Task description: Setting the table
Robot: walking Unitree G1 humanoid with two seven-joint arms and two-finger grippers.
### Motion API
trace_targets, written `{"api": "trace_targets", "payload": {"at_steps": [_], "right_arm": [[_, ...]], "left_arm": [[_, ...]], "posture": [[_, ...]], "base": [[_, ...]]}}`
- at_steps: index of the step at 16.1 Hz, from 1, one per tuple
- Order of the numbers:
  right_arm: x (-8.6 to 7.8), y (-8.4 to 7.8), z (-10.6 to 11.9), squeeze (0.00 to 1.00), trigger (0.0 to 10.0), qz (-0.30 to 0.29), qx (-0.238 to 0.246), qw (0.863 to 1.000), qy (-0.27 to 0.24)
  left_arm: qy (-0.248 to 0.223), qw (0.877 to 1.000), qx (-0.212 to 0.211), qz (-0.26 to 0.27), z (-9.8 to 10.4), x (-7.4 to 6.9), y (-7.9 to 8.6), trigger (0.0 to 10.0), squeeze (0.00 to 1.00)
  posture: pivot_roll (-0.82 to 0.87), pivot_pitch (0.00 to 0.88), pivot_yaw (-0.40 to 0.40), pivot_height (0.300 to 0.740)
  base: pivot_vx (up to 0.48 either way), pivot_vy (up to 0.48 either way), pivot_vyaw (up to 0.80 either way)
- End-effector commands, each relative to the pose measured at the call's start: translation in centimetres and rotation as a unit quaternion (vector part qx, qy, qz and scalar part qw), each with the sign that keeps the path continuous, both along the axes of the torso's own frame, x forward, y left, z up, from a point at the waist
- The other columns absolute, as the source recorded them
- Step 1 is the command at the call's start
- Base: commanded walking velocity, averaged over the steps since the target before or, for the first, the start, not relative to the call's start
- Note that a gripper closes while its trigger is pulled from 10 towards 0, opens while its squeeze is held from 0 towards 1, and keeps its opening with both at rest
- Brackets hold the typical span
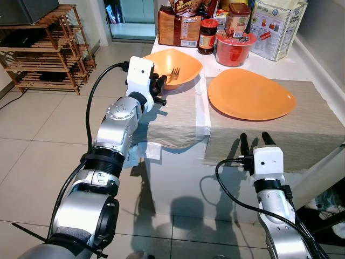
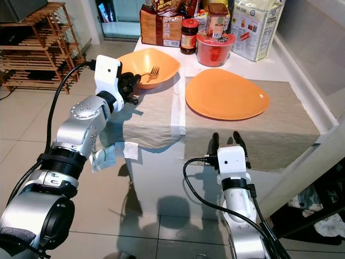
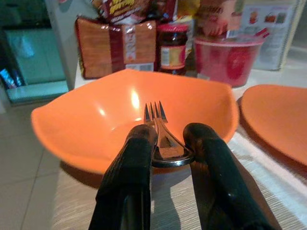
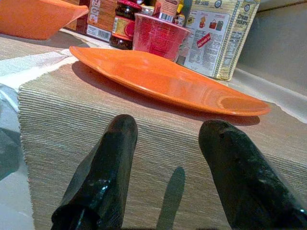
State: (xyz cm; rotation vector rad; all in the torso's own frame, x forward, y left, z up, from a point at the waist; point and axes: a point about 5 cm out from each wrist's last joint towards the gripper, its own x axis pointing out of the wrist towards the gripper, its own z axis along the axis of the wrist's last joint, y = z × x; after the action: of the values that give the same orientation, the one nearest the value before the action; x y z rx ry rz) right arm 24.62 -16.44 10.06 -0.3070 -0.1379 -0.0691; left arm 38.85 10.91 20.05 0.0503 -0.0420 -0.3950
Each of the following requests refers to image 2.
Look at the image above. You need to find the silver fork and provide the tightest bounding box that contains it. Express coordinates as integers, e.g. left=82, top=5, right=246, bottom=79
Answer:
left=140, top=66, right=161, bottom=81

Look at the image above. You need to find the beige woven placemat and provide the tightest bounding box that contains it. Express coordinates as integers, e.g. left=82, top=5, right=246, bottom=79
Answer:
left=123, top=76, right=187, bottom=151
left=182, top=77, right=322, bottom=174

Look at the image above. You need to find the deep orange plate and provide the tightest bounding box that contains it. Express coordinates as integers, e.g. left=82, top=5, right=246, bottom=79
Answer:
left=118, top=47, right=181, bottom=90

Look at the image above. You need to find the flat orange plate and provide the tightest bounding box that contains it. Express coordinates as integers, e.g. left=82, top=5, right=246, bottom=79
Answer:
left=185, top=68, right=271, bottom=121

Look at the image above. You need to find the brown bread bag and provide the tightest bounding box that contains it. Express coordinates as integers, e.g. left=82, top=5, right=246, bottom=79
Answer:
left=139, top=5, right=187, bottom=48

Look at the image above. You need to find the clear plastic packet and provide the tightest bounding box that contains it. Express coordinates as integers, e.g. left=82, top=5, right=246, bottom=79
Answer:
left=91, top=141, right=141, bottom=173

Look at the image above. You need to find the dark sauce jar red lid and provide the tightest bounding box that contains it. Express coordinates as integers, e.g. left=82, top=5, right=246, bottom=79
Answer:
left=181, top=19, right=200, bottom=56

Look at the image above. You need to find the white table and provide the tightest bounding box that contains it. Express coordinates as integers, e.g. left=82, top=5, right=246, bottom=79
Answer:
left=122, top=37, right=345, bottom=223

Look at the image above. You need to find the crumpled cloth under table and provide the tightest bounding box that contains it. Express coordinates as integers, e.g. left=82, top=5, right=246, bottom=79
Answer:
left=287, top=183, right=345, bottom=239

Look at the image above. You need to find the red and yellow snack bag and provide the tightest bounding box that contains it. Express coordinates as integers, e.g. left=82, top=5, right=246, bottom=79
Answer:
left=151, top=0, right=187, bottom=16

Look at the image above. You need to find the red plastic container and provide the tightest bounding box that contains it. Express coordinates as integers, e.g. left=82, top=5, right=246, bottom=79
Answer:
left=196, top=32, right=238, bottom=67

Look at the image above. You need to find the wooden shelf rack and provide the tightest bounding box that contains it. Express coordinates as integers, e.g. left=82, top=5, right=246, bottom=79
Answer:
left=0, top=3, right=87, bottom=96

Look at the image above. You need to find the white printed food bag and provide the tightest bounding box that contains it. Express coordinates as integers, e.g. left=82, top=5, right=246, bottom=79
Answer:
left=229, top=0, right=285, bottom=62

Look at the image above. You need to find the black appliance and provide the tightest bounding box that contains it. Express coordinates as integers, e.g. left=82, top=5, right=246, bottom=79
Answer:
left=0, top=0, right=49, bottom=24

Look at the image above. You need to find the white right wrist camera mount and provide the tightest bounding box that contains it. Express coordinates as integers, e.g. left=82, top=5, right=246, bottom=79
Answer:
left=217, top=146, right=249, bottom=182

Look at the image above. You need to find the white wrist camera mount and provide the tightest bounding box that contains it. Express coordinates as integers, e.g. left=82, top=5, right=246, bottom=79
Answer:
left=217, top=146, right=249, bottom=182
left=94, top=55, right=124, bottom=98

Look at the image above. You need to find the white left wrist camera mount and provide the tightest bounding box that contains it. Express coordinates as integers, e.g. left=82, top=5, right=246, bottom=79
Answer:
left=94, top=55, right=124, bottom=98

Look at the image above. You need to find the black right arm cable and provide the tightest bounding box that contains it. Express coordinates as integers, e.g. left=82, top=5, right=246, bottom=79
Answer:
left=182, top=155, right=292, bottom=259

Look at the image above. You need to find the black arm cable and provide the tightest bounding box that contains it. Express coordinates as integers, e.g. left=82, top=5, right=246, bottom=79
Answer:
left=182, top=155, right=292, bottom=259
left=27, top=60, right=98, bottom=162

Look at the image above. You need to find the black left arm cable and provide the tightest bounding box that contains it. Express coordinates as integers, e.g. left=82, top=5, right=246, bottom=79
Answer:
left=27, top=60, right=98, bottom=162

